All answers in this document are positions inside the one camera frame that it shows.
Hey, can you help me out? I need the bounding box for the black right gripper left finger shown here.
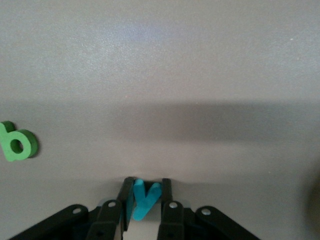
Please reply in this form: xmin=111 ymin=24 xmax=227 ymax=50
xmin=9 ymin=176 xmax=136 ymax=240

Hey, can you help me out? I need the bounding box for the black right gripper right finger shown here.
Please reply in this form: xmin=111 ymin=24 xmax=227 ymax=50
xmin=157 ymin=178 xmax=261 ymax=240

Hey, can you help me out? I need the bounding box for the cyan foam letter y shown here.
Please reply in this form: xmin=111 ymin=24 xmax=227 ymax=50
xmin=126 ymin=178 xmax=162 ymax=222

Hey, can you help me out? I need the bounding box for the green foam letter b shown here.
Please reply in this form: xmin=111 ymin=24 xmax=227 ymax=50
xmin=0 ymin=120 xmax=40 ymax=163

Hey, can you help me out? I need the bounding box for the brown table cover sheet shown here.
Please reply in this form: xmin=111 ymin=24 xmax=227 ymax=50
xmin=0 ymin=0 xmax=320 ymax=240

